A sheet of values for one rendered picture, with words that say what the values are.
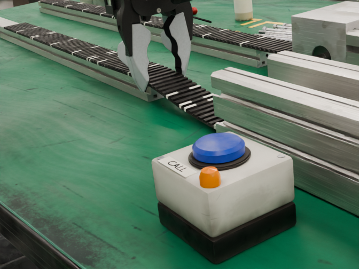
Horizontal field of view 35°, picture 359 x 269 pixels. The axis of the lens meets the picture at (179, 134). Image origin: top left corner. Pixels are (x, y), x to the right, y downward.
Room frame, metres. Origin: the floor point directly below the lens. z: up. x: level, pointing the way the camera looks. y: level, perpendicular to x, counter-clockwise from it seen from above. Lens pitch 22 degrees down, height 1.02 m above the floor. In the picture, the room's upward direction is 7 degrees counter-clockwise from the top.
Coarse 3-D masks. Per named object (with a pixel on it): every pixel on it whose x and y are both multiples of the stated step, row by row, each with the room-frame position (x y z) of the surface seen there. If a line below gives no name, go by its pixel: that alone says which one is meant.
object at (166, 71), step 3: (165, 69) 0.75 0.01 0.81; (168, 69) 0.75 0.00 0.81; (156, 72) 0.74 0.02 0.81; (159, 72) 0.74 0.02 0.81; (162, 72) 0.75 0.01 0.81; (165, 72) 0.74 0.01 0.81; (168, 72) 0.74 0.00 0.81; (171, 72) 0.74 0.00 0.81; (174, 72) 0.74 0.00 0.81; (150, 75) 0.74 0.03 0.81; (153, 75) 0.73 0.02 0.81; (156, 75) 0.73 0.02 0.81; (159, 75) 0.73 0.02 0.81; (162, 75) 0.73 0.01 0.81; (150, 78) 0.73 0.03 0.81
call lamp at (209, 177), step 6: (204, 168) 0.36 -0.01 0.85; (210, 168) 0.35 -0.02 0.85; (216, 168) 0.36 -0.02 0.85; (204, 174) 0.35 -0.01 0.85; (210, 174) 0.35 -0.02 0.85; (216, 174) 0.35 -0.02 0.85; (204, 180) 0.35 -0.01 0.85; (210, 180) 0.35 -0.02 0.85; (216, 180) 0.35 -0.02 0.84; (204, 186) 0.35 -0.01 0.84; (210, 186) 0.35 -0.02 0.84; (216, 186) 0.35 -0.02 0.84
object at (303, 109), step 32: (288, 64) 0.55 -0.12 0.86; (320, 64) 0.52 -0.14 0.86; (224, 96) 0.54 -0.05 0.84; (256, 96) 0.48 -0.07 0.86; (288, 96) 0.45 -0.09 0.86; (320, 96) 0.43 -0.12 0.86; (352, 96) 0.48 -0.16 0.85; (224, 128) 0.53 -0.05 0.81; (256, 128) 0.48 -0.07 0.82; (288, 128) 0.44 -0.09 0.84; (320, 128) 0.43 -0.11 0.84; (352, 128) 0.38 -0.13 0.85; (320, 160) 0.43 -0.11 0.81; (352, 160) 0.38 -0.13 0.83; (320, 192) 0.41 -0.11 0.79; (352, 192) 0.38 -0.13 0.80
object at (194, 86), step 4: (188, 84) 0.70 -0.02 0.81; (192, 84) 0.70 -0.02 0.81; (196, 84) 0.70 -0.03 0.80; (176, 88) 0.69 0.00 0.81; (180, 88) 0.69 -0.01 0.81; (184, 88) 0.69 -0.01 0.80; (188, 88) 0.69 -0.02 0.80; (192, 88) 0.69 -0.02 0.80; (196, 88) 0.69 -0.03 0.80; (200, 88) 0.69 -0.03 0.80; (164, 92) 0.68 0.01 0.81; (168, 92) 0.68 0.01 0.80; (172, 92) 0.68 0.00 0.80; (176, 92) 0.68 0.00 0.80; (180, 92) 0.68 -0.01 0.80; (184, 92) 0.68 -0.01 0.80; (164, 96) 0.68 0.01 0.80; (168, 96) 0.67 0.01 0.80; (172, 96) 0.67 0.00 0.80
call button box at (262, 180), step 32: (160, 160) 0.40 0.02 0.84; (192, 160) 0.39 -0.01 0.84; (256, 160) 0.38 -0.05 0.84; (288, 160) 0.38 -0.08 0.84; (160, 192) 0.40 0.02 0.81; (192, 192) 0.36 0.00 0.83; (224, 192) 0.35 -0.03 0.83; (256, 192) 0.36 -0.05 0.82; (288, 192) 0.38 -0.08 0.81; (192, 224) 0.36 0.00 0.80; (224, 224) 0.35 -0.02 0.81; (256, 224) 0.36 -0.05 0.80; (288, 224) 0.38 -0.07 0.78; (224, 256) 0.35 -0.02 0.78
